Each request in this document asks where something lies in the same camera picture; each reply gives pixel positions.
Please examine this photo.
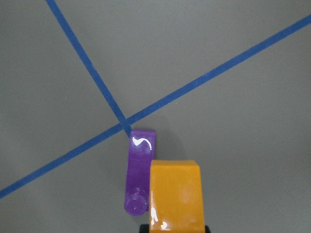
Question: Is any purple trapezoid block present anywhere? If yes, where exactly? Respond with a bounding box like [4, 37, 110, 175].
[124, 129, 156, 216]

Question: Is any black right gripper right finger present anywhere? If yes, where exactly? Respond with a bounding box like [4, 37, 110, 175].
[205, 225, 211, 233]

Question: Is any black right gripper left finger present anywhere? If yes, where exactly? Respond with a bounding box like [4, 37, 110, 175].
[139, 224, 149, 233]

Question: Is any orange trapezoid block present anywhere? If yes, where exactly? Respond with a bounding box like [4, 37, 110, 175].
[149, 160, 206, 233]

